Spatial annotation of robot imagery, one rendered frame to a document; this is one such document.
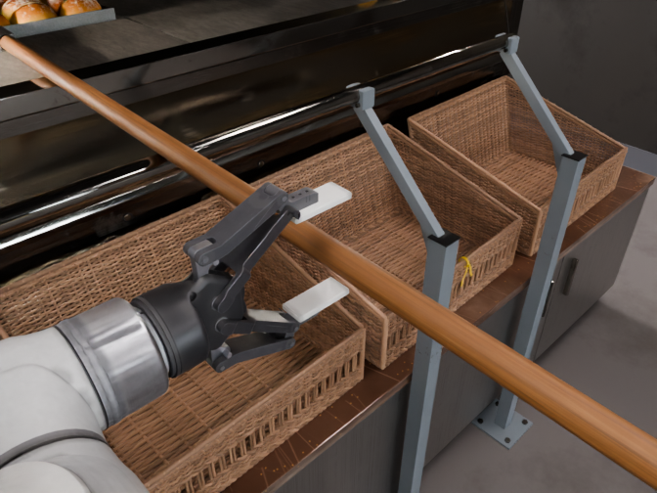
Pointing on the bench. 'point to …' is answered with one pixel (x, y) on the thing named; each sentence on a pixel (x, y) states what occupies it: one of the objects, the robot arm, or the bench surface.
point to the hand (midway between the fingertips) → (328, 246)
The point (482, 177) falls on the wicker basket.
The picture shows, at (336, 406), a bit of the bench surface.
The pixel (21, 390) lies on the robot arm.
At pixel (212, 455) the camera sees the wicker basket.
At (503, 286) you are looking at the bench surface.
